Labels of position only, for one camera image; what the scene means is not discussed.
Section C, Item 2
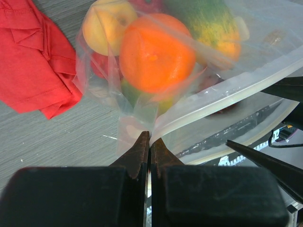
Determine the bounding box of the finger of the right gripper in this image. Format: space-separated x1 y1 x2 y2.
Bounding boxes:
226 139 303 204
261 77 303 130

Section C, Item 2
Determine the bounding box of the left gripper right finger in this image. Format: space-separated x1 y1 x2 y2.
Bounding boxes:
151 139 289 227

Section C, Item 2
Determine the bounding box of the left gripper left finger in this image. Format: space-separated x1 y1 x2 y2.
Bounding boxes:
0 131 150 227

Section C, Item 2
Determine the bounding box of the orange green mango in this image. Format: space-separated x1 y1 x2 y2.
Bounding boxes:
163 0 241 61

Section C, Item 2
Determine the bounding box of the clear polka dot zip bag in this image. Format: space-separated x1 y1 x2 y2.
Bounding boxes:
75 0 303 164

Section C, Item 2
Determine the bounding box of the red pepper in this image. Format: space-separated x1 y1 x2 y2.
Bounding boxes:
89 51 124 80

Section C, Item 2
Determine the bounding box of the orange fruit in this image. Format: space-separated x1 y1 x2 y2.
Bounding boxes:
119 13 196 93

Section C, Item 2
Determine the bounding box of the dark red apple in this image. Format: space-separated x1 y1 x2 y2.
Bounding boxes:
129 0 163 13

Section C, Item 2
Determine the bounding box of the red cloth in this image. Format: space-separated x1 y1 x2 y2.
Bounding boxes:
0 0 82 119

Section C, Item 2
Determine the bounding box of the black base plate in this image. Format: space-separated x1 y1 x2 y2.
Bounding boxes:
176 103 281 158

